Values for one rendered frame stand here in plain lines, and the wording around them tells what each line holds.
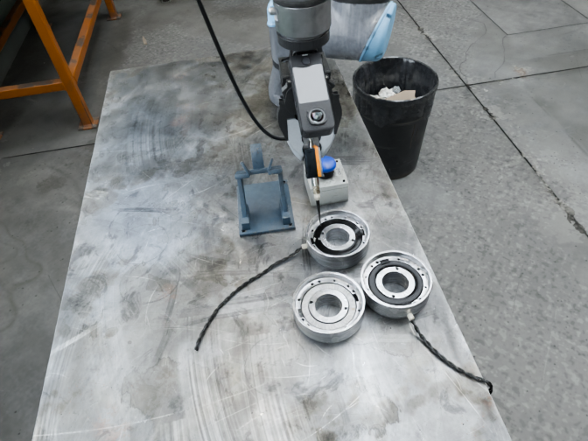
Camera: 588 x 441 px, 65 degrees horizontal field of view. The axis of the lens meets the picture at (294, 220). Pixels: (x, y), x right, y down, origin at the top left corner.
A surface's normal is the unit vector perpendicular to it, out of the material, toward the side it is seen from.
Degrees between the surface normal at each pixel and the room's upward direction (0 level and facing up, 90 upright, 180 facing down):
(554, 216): 0
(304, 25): 90
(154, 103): 0
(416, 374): 0
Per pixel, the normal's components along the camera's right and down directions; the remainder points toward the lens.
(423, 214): -0.07, -0.68
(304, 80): 0.04, -0.20
